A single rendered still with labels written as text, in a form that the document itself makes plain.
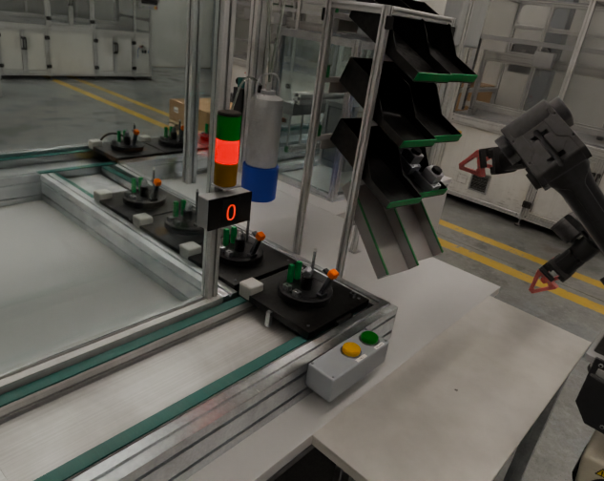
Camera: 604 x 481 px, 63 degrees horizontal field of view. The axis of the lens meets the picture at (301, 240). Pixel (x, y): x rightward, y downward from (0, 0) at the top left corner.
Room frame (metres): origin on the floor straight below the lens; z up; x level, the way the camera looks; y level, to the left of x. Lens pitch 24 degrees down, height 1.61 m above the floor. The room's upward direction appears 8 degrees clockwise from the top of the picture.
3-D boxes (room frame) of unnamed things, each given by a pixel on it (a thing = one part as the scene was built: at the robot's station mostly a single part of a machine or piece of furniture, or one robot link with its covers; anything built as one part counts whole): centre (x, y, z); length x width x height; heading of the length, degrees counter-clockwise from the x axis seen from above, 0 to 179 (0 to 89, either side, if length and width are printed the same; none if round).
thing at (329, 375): (0.89, -0.14, 0.93); 0.21 x 0.07 x 0.06; 141
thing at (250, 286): (1.08, 0.11, 0.97); 0.05 x 0.05 x 0.04; 51
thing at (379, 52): (1.45, -0.16, 1.26); 0.36 x 0.21 x 0.80; 141
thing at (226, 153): (1.02, 0.18, 1.33); 0.05 x 0.05 x 0.05
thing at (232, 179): (1.02, 0.18, 1.28); 0.05 x 0.05 x 0.05
